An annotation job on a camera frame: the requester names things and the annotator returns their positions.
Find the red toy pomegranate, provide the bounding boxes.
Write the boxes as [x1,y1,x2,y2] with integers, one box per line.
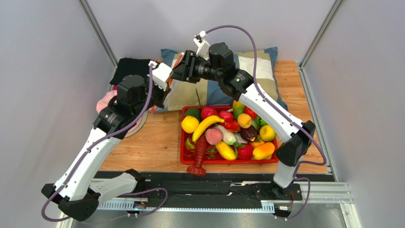
[200,106,218,120]

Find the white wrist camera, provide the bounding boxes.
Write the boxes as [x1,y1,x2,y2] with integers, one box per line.
[193,30,210,59]
[148,60,173,92]

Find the green orange toy papaya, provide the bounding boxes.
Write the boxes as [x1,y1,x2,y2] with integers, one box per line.
[232,100,245,120]

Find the yellow toy lemon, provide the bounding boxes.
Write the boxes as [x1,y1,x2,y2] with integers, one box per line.
[181,115,200,133]

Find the pink toy peach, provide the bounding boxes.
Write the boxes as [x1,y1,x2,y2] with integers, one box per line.
[205,128,223,145]

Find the red plastic tray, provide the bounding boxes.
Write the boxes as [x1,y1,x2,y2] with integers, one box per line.
[180,106,279,165]

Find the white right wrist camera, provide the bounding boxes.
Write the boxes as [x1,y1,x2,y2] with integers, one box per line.
[193,30,210,59]

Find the red toy lobster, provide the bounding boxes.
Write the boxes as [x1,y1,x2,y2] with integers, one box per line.
[186,134,213,176]

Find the blue beige checkered pillow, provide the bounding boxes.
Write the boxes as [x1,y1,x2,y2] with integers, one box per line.
[164,47,288,112]

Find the clear orange zip top bag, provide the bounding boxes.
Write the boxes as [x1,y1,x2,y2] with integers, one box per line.
[149,52,185,113]

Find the small orange toy fruit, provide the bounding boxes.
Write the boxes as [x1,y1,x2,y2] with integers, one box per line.
[237,113,252,129]

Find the red toy tomato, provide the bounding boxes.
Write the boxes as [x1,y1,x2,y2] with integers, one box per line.
[234,143,253,160]

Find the red toy apple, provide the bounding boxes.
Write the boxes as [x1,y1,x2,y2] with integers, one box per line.
[244,106,257,120]

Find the orange yellow toy mango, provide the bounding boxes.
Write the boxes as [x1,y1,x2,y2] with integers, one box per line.
[252,142,275,160]

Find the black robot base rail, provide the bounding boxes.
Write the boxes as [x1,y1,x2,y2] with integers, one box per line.
[95,171,336,213]

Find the pink bucket hat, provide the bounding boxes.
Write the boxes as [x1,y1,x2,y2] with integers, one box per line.
[96,90,148,138]

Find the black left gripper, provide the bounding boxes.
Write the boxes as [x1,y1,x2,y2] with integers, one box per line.
[132,75,172,118]

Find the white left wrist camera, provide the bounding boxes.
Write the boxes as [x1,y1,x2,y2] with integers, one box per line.
[148,60,173,92]

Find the black folded cloth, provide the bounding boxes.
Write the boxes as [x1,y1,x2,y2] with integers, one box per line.
[110,58,151,86]

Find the red toy pepper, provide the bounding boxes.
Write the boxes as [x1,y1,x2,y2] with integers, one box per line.
[224,121,241,133]

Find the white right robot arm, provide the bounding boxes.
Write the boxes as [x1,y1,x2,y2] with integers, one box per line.
[173,43,316,194]

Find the yellow toy banana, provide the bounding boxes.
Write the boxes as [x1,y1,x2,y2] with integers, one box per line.
[192,115,225,142]

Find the yellow toy squash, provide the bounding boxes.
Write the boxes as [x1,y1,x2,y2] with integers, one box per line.
[215,141,237,161]

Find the dark green toy vegetable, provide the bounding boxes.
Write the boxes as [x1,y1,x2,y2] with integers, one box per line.
[184,108,202,122]

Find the dark purple toy eggplant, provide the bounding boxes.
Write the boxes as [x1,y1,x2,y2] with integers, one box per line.
[240,126,257,142]

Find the yellow green toy apple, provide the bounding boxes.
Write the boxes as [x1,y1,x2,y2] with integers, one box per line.
[259,125,277,142]

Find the green toy watermelon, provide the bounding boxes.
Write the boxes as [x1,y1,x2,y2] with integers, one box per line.
[254,116,267,128]

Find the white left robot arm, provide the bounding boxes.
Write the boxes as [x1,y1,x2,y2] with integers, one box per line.
[41,73,170,221]

